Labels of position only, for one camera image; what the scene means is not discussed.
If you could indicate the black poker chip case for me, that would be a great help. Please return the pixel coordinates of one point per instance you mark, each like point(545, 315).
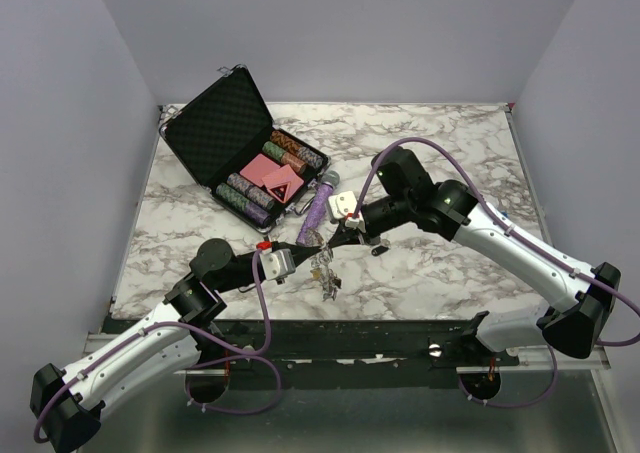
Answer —
point(222, 131)

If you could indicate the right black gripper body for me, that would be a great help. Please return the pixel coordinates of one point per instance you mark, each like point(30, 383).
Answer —
point(385, 214)

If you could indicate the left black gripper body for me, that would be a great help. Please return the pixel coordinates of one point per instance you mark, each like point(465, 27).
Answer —
point(244, 277)

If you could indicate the round metal keyring disc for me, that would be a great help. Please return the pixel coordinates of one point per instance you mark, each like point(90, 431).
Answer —
point(321, 270)

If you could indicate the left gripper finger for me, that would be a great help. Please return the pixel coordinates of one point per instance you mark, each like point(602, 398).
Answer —
point(300, 256)
point(276, 246)

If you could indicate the pink card box triangle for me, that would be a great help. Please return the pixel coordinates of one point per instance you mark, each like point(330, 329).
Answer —
point(282, 183)

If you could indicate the black mounting base rail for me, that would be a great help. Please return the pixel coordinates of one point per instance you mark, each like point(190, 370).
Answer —
point(330, 355)

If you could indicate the purple glitter microphone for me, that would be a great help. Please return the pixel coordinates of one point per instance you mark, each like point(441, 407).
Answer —
point(328, 183)

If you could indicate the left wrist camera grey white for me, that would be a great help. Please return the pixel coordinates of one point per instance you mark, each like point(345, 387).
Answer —
point(277, 264)

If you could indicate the pink card deck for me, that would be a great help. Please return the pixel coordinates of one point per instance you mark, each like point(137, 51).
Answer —
point(258, 168)

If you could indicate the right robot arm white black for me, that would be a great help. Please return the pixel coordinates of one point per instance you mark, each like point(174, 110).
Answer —
point(577, 299)

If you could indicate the silver key black tag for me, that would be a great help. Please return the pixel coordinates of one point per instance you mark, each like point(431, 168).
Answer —
point(381, 248)

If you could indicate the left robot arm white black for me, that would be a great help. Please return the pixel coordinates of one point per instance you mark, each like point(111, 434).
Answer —
point(68, 402)

